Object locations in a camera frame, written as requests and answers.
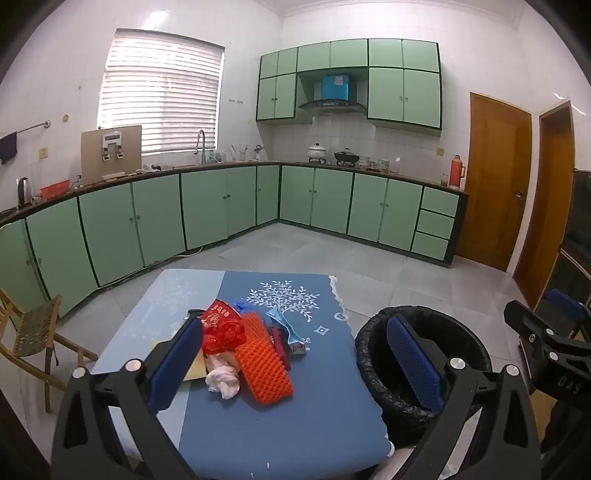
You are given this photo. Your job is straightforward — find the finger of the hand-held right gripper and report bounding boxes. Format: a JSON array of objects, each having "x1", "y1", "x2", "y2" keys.
[
  {"x1": 545, "y1": 289, "x2": 591, "y2": 340},
  {"x1": 503, "y1": 300, "x2": 578, "y2": 365}
]

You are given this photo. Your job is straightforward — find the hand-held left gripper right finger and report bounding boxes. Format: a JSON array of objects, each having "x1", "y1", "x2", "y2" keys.
[{"x1": 387, "y1": 315, "x2": 541, "y2": 480}]

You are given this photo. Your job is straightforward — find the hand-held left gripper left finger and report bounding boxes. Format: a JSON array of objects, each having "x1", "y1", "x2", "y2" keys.
[{"x1": 51, "y1": 318, "x2": 205, "y2": 480}]

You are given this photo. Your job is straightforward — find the black bagged trash bin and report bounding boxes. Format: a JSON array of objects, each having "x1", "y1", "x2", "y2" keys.
[{"x1": 355, "y1": 305, "x2": 494, "y2": 439}]

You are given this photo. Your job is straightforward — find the white tissue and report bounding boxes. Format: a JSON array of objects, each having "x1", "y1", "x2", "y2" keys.
[{"x1": 205, "y1": 362, "x2": 242, "y2": 400}]

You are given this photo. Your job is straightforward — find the orange foam net sleeve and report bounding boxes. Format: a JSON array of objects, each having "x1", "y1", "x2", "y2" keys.
[{"x1": 235, "y1": 311, "x2": 294, "y2": 407}]

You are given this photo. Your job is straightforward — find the light blue wrapper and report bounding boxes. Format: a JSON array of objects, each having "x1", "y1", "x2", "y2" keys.
[{"x1": 265, "y1": 308, "x2": 293, "y2": 344}]

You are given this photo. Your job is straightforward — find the light blue tablecloth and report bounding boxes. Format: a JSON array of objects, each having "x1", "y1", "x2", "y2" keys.
[{"x1": 90, "y1": 268, "x2": 227, "y2": 462}]

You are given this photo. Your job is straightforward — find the dark glass cabinet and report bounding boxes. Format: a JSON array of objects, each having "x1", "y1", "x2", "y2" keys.
[{"x1": 549, "y1": 170, "x2": 591, "y2": 308}]

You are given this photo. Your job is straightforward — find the wooden door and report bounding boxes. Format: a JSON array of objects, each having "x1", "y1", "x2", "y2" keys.
[
  {"x1": 455, "y1": 92, "x2": 533, "y2": 273},
  {"x1": 512, "y1": 100, "x2": 577, "y2": 310}
]

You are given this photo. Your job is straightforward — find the blue tree print cloth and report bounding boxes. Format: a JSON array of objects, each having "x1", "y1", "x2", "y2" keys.
[{"x1": 178, "y1": 271, "x2": 393, "y2": 480}]

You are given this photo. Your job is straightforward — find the green base cabinets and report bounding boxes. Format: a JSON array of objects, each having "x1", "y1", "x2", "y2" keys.
[{"x1": 0, "y1": 161, "x2": 468, "y2": 319}]

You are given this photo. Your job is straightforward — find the wooden woven chair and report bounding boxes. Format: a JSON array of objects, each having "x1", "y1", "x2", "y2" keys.
[{"x1": 0, "y1": 288, "x2": 99, "y2": 414}]

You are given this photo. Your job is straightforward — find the group of glass jars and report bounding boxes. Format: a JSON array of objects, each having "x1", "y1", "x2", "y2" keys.
[{"x1": 358, "y1": 157, "x2": 393, "y2": 174}]

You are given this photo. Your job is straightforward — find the brown cardboard box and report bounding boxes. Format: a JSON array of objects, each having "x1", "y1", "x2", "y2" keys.
[{"x1": 81, "y1": 126, "x2": 143, "y2": 183}]

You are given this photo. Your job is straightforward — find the red plastic basin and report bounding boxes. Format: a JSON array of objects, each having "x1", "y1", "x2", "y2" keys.
[{"x1": 39, "y1": 180, "x2": 71, "y2": 200}]

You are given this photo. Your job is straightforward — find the white window blinds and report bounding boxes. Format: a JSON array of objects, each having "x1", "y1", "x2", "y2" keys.
[{"x1": 97, "y1": 28, "x2": 225, "y2": 155}]

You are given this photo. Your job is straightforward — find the glass range hood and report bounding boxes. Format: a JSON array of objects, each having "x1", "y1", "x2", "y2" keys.
[{"x1": 298, "y1": 97, "x2": 368, "y2": 116}]

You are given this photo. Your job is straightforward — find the dark hanging towel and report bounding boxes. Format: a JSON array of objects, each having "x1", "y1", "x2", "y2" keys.
[{"x1": 0, "y1": 131, "x2": 18, "y2": 165}]

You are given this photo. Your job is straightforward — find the blue box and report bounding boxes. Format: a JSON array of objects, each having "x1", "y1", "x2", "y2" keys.
[{"x1": 322, "y1": 74, "x2": 356, "y2": 101}]

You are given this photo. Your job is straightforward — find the green wall cabinets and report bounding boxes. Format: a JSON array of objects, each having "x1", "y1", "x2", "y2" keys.
[{"x1": 256, "y1": 38, "x2": 443, "y2": 131}]

